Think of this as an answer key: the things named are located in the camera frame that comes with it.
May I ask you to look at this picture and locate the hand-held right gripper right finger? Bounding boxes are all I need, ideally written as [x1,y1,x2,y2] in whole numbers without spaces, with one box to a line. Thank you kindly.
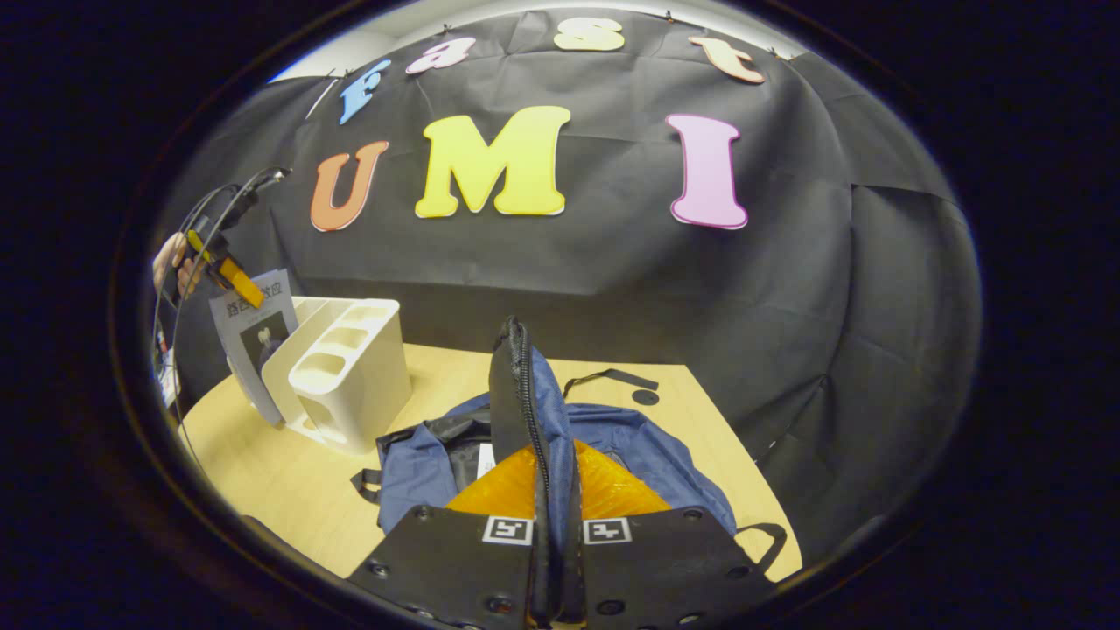
[571,438,781,630]

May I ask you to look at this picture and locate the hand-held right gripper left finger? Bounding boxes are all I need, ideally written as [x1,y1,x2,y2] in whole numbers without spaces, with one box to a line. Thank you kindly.
[344,444,538,630]

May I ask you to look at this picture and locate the grey-blue cover book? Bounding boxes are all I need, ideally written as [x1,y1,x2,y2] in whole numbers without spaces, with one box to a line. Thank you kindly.
[209,268,301,428]

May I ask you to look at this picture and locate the blue schoolbag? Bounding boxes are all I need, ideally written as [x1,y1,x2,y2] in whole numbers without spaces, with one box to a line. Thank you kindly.
[350,316,789,630]

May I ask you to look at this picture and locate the white plastic bookshelf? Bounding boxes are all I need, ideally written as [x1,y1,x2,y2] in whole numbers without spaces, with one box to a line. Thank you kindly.
[260,297,413,457]

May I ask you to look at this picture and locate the white side desk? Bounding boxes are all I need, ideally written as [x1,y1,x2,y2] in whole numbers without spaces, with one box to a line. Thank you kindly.
[155,344,183,410]

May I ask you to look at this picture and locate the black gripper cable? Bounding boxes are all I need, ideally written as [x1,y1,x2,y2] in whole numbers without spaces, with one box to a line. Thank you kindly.
[152,169,291,423]

